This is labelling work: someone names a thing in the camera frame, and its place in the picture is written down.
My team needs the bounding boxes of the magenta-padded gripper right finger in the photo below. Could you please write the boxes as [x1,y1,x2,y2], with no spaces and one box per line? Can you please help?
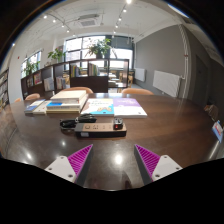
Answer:
[133,143,184,187]

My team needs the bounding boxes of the large black-framed window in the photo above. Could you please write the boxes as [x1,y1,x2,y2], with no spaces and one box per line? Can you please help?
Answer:
[64,34,134,69]

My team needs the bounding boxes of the potted plant by window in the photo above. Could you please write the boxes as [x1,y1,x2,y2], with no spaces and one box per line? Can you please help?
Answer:
[23,60,41,76]

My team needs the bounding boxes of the thick white book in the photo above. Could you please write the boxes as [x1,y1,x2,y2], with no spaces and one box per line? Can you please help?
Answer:
[49,89,88,104]

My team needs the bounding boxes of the small potted plant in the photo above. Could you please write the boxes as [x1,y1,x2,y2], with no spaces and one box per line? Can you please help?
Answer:
[47,47,67,64]

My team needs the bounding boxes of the blue and red card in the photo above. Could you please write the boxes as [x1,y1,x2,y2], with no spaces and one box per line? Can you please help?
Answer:
[211,119,224,144]

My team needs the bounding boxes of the white wall pipes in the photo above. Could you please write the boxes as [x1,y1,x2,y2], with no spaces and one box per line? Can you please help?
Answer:
[178,24,193,100]

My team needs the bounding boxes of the small white radiator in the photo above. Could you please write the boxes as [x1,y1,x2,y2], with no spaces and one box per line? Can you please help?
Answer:
[134,67,147,83]

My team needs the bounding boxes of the ceiling air conditioner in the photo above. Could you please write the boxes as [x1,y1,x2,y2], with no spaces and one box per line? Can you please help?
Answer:
[76,13,101,29]

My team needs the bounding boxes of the beige book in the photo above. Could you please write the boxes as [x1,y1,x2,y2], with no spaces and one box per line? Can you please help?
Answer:
[45,107,84,115]

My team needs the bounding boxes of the large potted plant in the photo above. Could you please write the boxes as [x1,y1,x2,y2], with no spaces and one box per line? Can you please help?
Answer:
[84,37,113,60]

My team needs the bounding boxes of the wall bookshelf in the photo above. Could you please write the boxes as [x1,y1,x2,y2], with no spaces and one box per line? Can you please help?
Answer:
[0,68,10,111]

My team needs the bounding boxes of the small blue book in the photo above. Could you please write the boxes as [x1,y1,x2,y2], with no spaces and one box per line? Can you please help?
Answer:
[23,98,46,115]

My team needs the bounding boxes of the light wooden tables and chairs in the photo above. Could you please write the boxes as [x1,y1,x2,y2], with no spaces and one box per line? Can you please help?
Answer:
[108,68,135,89]

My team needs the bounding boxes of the blue-spined white book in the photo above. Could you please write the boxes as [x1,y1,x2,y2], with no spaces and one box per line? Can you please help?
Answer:
[45,94,89,112]

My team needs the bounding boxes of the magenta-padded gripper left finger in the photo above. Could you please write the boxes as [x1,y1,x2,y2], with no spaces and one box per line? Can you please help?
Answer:
[44,143,95,188]

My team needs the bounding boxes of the dark power strip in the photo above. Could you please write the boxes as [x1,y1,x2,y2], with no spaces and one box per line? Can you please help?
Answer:
[73,122,128,139]

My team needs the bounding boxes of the black coiled cable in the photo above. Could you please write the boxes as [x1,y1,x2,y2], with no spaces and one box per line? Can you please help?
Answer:
[59,113,98,132]

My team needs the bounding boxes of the dark open shelf unit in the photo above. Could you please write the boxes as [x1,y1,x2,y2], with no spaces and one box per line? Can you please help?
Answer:
[20,58,130,99]

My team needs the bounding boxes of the colourful illustrated book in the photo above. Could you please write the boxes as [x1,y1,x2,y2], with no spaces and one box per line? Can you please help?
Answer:
[80,97,115,117]

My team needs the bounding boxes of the ceiling spotlights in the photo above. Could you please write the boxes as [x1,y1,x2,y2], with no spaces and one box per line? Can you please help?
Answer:
[41,0,133,38]

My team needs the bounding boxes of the purple and white book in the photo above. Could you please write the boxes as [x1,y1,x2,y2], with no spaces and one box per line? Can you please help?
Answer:
[112,97,148,119]

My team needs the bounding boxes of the thin white book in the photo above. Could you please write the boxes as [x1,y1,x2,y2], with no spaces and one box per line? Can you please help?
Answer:
[32,100,51,116]

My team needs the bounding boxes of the brown chair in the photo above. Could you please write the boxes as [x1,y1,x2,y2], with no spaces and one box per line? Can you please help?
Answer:
[203,104,220,121]

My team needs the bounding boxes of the large white radiator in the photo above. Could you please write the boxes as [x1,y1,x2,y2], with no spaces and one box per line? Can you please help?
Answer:
[152,69,182,98]

